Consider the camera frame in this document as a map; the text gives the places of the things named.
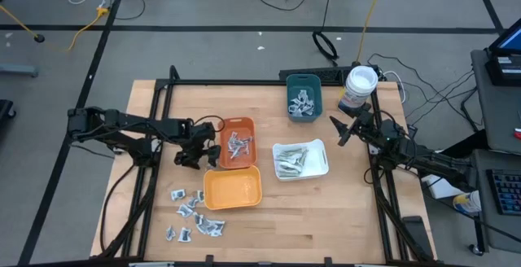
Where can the blue-white packets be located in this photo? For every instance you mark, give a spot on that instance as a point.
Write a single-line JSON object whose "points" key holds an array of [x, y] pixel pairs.
{"points": [[238, 143]]}

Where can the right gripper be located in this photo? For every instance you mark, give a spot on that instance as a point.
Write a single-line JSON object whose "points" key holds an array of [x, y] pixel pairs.
{"points": [[382, 137]]}

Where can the teal plastic bin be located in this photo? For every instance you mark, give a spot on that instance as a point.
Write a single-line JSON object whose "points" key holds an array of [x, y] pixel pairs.
{"points": [[304, 81]]}

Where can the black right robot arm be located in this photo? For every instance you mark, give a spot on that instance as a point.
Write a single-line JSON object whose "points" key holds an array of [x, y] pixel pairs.
{"points": [[439, 165]]}

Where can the black caster base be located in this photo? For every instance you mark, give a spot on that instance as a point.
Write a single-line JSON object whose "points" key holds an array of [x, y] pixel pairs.
{"points": [[6, 110]]}

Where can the wipes canister with yellow label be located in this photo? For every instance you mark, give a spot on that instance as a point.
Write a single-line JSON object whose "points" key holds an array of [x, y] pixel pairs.
{"points": [[467, 202]]}

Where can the small grey-print gauze packet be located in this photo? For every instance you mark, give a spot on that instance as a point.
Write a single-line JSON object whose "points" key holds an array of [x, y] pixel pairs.
{"points": [[244, 149], [233, 137], [230, 145], [246, 139], [234, 151]]}

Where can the dark orange plastic bin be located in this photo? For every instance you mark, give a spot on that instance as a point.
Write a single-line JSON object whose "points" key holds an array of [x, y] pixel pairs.
{"points": [[248, 161]]}

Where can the yellow plastic bin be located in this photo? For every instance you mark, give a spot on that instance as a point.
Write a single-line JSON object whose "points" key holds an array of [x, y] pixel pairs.
{"points": [[232, 186]]}

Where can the keyboard with coloured keys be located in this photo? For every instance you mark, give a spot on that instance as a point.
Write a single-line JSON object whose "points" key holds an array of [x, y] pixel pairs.
{"points": [[506, 191]]}

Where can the black aluminium table frame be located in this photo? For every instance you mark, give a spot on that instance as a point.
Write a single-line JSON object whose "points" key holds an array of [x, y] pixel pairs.
{"points": [[244, 82]]}

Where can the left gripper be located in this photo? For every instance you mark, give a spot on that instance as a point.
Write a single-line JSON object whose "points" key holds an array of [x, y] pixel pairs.
{"points": [[201, 137]]}

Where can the square dark-print wipe packet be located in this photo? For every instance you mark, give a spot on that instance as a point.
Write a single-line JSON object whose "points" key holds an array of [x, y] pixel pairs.
{"points": [[170, 233], [200, 195], [178, 194], [198, 219], [205, 227], [192, 202], [185, 210], [185, 234], [217, 228]]}

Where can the blue-print alcohol wipe packet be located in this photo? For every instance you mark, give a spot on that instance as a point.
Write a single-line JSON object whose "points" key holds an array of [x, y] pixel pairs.
{"points": [[307, 107], [298, 107], [302, 94], [293, 112], [311, 101], [303, 103], [311, 111], [302, 112], [294, 103]]}

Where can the black flat pad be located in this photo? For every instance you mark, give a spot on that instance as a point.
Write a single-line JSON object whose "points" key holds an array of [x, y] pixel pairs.
{"points": [[417, 234]]}

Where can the grey metal bar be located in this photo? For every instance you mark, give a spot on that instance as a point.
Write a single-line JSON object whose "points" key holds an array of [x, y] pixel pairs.
{"points": [[18, 71]]}

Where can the white plastic bin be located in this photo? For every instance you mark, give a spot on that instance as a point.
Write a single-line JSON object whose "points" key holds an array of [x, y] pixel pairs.
{"points": [[317, 161]]}

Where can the white box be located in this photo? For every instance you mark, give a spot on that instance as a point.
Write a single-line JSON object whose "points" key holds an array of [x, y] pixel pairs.
{"points": [[435, 187]]}

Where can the laptop screen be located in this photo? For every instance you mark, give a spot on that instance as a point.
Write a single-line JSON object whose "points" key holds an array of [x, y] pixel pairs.
{"points": [[509, 41]]}

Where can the grey cart top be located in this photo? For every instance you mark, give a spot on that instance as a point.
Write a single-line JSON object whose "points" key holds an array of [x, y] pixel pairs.
{"points": [[496, 112]]}

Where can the black diagonal beam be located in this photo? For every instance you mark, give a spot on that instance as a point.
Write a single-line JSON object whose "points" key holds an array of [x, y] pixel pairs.
{"points": [[468, 147]]}

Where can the long bandage strip packet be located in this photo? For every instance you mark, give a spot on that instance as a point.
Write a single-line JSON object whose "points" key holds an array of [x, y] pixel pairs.
{"points": [[301, 159], [290, 174], [285, 164], [295, 162], [291, 156], [294, 168], [287, 170], [293, 151]]}

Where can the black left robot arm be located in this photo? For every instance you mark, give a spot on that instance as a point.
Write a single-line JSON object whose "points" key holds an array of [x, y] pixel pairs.
{"points": [[122, 120]]}

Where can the black laptop base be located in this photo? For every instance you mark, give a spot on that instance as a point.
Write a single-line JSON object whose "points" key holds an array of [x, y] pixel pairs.
{"points": [[504, 69]]}

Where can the grey desk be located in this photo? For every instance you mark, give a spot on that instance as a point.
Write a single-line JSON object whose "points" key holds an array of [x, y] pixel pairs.
{"points": [[496, 230]]}

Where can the white disinfecting wipes canister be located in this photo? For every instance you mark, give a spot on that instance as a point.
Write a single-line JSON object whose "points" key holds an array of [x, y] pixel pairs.
{"points": [[360, 81]]}

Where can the black round floor plug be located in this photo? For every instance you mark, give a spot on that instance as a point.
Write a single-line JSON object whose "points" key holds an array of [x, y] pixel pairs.
{"points": [[39, 38]]}

